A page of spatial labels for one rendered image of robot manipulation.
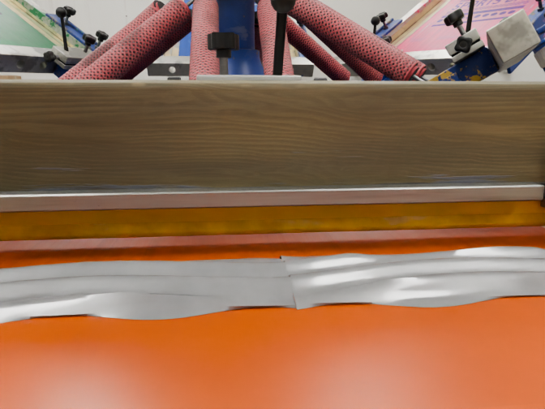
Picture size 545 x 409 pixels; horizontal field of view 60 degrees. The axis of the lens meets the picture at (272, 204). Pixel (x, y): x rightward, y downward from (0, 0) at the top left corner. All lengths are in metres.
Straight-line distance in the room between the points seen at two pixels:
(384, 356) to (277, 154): 0.15
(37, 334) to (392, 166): 0.22
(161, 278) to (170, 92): 0.11
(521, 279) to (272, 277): 0.12
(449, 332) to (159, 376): 0.12
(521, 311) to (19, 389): 0.21
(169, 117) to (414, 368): 0.19
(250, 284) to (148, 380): 0.08
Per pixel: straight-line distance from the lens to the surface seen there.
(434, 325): 0.22
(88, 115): 0.30
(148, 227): 0.32
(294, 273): 0.25
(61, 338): 0.21
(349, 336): 0.20
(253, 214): 0.31
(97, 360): 0.19
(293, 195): 0.29
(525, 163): 0.35
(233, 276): 0.25
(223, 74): 0.59
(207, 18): 0.92
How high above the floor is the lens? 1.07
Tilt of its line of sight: 14 degrees down
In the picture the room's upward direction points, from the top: straight up
